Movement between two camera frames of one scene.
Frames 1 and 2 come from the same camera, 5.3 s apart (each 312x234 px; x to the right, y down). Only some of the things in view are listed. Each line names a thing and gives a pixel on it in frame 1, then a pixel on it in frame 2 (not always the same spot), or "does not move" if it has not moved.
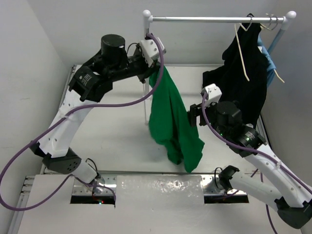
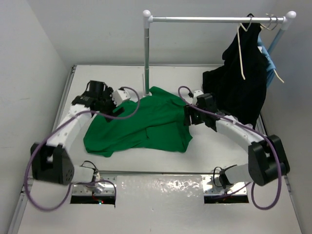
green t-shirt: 169,123 to 160,124
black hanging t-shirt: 242,79 does not move
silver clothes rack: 149,19 does not move
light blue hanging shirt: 271,67 does not move
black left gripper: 146,70 to 108,94
